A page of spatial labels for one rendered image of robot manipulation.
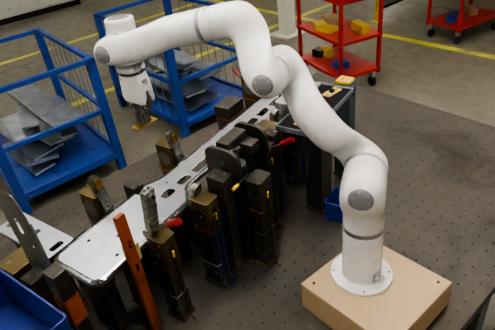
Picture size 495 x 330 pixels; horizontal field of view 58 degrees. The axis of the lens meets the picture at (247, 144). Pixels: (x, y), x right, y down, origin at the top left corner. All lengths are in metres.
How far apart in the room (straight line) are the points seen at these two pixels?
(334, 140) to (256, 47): 0.32
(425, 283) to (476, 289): 0.22
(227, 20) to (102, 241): 0.77
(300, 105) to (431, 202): 0.94
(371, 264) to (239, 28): 0.78
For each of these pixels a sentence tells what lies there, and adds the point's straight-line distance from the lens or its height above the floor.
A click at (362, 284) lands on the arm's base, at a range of 1.46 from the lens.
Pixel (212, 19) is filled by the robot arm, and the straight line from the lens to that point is 1.16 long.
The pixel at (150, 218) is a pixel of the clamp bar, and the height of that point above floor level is 1.12.
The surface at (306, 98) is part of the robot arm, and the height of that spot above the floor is 1.40.
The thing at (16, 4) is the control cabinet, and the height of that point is 0.29.
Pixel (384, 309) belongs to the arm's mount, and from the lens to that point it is 1.42.
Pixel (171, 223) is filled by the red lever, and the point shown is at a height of 1.13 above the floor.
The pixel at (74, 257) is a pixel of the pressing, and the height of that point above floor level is 1.00.
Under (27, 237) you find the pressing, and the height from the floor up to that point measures 1.20.
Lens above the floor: 1.93
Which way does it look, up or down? 32 degrees down
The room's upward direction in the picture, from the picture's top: 7 degrees counter-clockwise
